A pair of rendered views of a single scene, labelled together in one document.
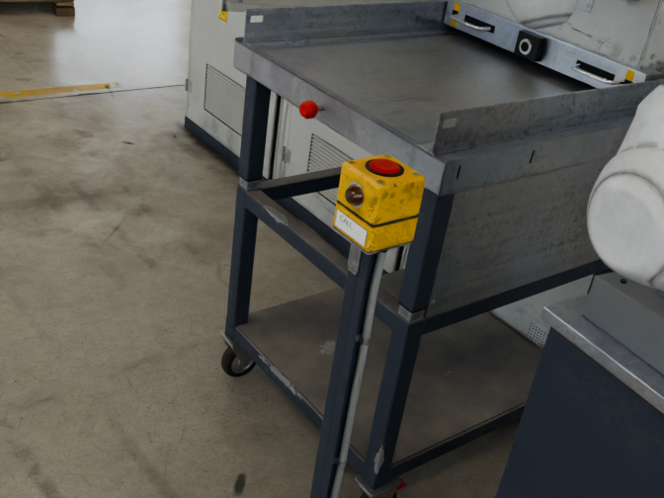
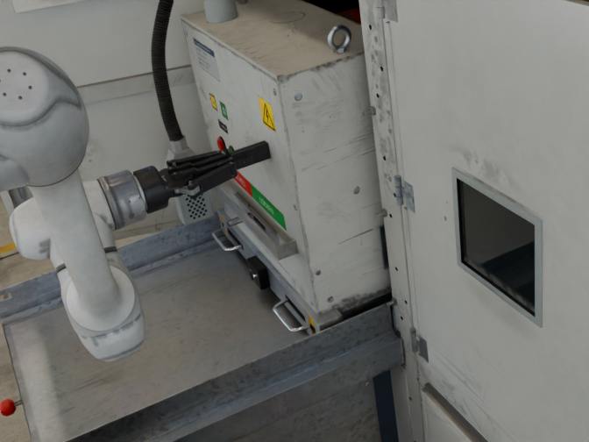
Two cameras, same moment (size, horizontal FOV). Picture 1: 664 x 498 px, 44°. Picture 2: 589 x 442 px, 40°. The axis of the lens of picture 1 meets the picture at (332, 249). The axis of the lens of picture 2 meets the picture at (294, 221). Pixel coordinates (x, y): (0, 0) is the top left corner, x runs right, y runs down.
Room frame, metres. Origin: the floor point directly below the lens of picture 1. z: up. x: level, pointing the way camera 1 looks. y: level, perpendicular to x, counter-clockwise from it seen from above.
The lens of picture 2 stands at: (0.42, -0.92, 1.82)
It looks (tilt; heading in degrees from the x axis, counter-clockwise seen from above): 30 degrees down; 20
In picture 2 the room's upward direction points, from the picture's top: 10 degrees counter-clockwise
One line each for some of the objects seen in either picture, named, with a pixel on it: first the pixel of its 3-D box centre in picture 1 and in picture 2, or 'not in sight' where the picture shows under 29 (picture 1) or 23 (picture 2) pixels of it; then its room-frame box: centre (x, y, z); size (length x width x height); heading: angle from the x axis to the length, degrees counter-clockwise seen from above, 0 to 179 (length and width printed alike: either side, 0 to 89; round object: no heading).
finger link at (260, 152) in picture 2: not in sight; (251, 156); (1.60, -0.43, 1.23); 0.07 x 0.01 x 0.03; 131
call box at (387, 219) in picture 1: (377, 203); not in sight; (0.96, -0.05, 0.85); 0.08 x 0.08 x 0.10; 41
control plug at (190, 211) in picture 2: not in sight; (189, 183); (1.84, -0.17, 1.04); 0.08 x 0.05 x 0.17; 131
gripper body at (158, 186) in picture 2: not in sight; (165, 184); (1.50, -0.31, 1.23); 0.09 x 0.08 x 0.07; 131
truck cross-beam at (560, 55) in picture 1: (540, 44); (273, 267); (1.74, -0.37, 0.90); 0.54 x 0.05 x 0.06; 41
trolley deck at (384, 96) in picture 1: (459, 89); (184, 334); (1.59, -0.20, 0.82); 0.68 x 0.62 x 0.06; 131
